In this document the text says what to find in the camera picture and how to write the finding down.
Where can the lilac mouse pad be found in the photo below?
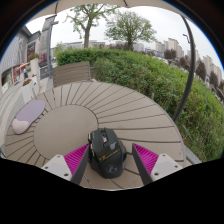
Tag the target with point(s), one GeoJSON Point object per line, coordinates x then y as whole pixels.
{"type": "Point", "coordinates": [28, 115]}

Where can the brown slatted patio chair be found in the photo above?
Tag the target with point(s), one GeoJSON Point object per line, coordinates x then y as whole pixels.
{"type": "Point", "coordinates": [71, 73]}

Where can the grey banner post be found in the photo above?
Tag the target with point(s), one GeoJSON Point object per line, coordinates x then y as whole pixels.
{"type": "Point", "coordinates": [49, 50]}

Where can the distant apartment buildings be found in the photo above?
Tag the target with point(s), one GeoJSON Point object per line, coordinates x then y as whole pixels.
{"type": "Point", "coordinates": [172, 43]}

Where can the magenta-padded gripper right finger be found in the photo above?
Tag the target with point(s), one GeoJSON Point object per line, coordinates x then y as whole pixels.
{"type": "Point", "coordinates": [146, 158]}

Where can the green hedge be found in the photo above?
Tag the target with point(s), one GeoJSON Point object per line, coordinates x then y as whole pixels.
{"type": "Point", "coordinates": [160, 80]}

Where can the black computer mouse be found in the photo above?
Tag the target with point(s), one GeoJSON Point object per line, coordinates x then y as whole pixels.
{"type": "Point", "coordinates": [107, 153]}

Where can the round-crowned green tree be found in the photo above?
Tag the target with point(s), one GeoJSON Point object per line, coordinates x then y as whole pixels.
{"type": "Point", "coordinates": [130, 26]}

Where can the white planter box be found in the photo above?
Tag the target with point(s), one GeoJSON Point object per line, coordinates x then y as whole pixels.
{"type": "Point", "coordinates": [29, 91]}

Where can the dark umbrella pole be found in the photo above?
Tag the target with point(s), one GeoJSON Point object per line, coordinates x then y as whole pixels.
{"type": "Point", "coordinates": [190, 73]}

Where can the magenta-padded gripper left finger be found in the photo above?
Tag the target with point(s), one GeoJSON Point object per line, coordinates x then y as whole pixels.
{"type": "Point", "coordinates": [76, 158]}

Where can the beige umbrella canopy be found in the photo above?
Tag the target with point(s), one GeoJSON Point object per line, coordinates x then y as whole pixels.
{"type": "Point", "coordinates": [100, 3]}

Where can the bare-trunked leafy tree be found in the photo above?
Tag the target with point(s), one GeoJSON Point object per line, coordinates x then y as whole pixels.
{"type": "Point", "coordinates": [87, 33]}

